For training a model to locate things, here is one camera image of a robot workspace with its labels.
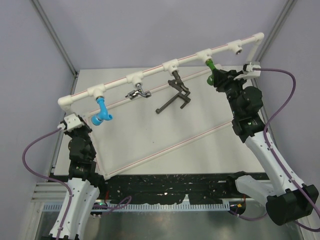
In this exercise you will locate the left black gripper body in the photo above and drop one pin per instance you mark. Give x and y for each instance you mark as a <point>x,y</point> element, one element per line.
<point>82,132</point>

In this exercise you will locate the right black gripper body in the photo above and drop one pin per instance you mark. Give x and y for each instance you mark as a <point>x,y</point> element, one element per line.
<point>231,88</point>

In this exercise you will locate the green plastic faucet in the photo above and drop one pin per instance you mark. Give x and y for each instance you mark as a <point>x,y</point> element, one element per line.
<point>211,71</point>

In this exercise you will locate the white PVC pipe frame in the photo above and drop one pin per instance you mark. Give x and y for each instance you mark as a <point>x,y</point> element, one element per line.
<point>137,137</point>

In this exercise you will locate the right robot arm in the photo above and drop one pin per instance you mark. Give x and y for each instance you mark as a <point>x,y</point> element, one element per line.
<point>288,198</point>

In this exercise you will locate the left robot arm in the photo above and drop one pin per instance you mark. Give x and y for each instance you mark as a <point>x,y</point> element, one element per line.
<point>85,184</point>

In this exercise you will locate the blue plastic faucet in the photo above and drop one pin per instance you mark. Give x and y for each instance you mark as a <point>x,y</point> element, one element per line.
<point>103,114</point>

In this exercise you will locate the dark grey installed faucet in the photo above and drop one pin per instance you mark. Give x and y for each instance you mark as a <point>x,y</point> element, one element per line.
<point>178,84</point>

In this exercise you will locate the chrome metal faucet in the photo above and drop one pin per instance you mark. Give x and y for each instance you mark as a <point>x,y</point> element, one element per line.
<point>138,92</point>

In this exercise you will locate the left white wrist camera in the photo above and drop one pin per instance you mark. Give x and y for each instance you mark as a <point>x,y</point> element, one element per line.
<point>70,122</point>

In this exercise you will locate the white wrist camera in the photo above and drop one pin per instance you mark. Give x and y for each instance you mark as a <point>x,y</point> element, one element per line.
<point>250,70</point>
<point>70,122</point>

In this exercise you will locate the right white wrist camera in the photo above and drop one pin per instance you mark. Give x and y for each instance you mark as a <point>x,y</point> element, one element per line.
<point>250,70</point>

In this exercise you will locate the right aluminium corner post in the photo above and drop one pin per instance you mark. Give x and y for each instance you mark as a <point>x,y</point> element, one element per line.
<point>275,30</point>

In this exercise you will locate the aluminium corner post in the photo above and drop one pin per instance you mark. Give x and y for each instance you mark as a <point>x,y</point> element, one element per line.
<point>275,30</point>
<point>53,35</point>

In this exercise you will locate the black speckled base plate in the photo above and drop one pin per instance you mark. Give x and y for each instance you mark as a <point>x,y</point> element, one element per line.
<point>168,189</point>

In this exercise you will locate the left aluminium corner post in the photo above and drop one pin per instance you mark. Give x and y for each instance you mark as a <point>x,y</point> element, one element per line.
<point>53,35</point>

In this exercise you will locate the white slotted cable duct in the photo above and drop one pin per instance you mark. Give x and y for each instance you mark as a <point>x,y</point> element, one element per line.
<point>182,207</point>

